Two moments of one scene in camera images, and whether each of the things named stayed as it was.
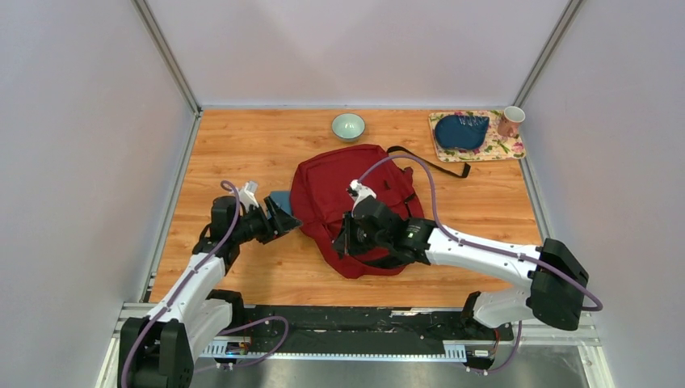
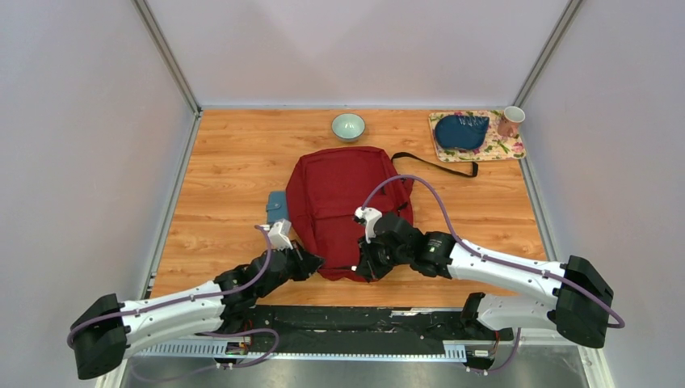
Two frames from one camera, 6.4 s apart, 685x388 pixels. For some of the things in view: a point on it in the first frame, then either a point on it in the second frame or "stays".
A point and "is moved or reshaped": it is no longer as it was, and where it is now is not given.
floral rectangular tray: x=493 y=147 stays
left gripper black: x=281 y=221 → x=308 y=263
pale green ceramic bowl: x=347 y=127 stays
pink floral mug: x=510 y=121 stays
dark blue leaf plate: x=461 y=132 stays
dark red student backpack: x=320 y=198 is moved or reshaped
